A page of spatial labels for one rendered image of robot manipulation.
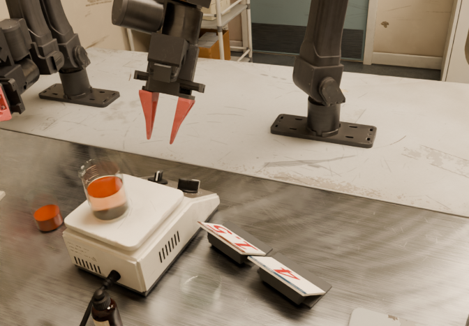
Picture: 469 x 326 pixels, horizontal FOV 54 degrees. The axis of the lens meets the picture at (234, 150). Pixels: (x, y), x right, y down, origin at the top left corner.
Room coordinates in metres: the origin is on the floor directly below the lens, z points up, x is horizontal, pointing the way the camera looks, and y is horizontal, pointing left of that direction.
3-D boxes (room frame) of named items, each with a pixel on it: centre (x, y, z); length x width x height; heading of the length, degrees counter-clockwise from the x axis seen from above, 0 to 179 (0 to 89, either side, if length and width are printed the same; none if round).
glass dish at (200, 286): (0.40, 0.06, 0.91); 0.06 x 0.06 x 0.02
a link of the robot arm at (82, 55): (1.02, 0.37, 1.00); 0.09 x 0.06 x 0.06; 79
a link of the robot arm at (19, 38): (0.87, 0.39, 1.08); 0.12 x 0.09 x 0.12; 169
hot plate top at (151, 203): (0.48, 0.15, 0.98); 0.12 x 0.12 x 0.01; 60
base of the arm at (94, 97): (1.03, 0.37, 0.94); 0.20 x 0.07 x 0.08; 65
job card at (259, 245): (0.48, 0.01, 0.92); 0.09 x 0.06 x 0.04; 43
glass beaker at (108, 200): (0.47, 0.17, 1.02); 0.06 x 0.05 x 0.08; 140
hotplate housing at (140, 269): (0.50, 0.14, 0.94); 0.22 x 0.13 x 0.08; 150
